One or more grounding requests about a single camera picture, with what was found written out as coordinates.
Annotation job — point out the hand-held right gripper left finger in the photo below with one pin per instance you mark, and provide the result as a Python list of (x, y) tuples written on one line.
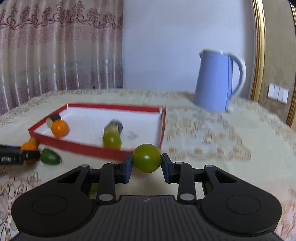
[(128, 168)]

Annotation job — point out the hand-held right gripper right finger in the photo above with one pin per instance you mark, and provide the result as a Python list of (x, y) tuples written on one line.
[(165, 167)]

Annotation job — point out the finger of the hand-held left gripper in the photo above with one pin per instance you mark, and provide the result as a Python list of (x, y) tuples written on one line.
[(31, 155)]

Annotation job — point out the orange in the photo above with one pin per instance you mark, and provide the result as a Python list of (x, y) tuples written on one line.
[(27, 146), (59, 128)]

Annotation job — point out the yellow longan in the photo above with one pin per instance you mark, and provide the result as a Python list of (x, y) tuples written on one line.
[(34, 140)]

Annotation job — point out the small cucumber piece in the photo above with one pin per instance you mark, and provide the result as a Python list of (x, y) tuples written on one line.
[(48, 156)]

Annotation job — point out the green tomato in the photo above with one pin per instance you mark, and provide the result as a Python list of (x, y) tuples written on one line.
[(112, 141), (146, 157)]

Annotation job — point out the large eggplant piece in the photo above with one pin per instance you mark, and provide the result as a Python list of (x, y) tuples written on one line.
[(114, 126)]

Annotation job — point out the small eggplant piece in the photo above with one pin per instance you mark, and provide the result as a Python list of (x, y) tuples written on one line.
[(55, 117)]

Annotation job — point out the red cardboard tray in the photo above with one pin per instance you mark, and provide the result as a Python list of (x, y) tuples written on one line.
[(76, 146)]

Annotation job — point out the beige floral tablecloth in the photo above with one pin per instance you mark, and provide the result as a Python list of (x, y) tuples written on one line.
[(231, 162)]

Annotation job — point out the blue electric kettle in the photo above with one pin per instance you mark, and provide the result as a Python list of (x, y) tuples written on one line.
[(212, 81)]

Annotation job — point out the pink patterned curtain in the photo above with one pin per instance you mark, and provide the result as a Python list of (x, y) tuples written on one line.
[(57, 58)]

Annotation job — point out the white wall light switch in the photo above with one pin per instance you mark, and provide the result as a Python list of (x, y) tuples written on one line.
[(278, 92)]

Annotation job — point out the gold wall moulding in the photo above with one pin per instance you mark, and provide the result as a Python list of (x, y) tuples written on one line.
[(292, 81), (259, 46)]

